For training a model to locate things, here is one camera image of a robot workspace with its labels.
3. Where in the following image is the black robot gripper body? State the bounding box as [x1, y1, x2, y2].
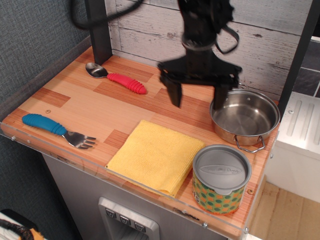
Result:
[157, 50, 242, 89]

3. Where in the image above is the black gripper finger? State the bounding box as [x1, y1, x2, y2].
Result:
[213, 85, 232, 110]
[160, 75, 182, 108]

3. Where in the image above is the stainless steel pot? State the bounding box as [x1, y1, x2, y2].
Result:
[209, 89, 280, 153]

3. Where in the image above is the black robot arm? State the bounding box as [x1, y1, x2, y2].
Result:
[158, 0, 242, 110]

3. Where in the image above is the yellow folded cloth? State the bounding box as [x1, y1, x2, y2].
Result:
[107, 120, 205, 197]

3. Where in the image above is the patterned can with grey lid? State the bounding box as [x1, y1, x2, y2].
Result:
[192, 144, 252, 215]

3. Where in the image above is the white plastic appliance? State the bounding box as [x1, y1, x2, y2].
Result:
[265, 92, 320, 202]

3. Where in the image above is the clear acrylic edge guard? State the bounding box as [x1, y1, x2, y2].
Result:
[1, 121, 249, 240]

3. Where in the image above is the grey dispenser panel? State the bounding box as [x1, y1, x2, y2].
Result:
[98, 197, 160, 240]

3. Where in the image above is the orange cloth piece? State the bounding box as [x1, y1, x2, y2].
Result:
[27, 228, 46, 240]

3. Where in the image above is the red handled spoon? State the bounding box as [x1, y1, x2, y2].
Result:
[85, 62, 147, 95]

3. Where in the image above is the black braided cable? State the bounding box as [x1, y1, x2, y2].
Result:
[68, 0, 146, 30]

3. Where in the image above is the blue handled fork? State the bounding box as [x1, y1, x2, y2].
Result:
[22, 113, 96, 150]

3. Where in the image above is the dark grey right post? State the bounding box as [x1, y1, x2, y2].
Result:
[278, 0, 320, 120]

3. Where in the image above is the dark grey post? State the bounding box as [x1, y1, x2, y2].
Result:
[84, 0, 113, 66]
[278, 0, 320, 120]

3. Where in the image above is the dark grey left post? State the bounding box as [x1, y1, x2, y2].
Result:
[84, 0, 113, 66]

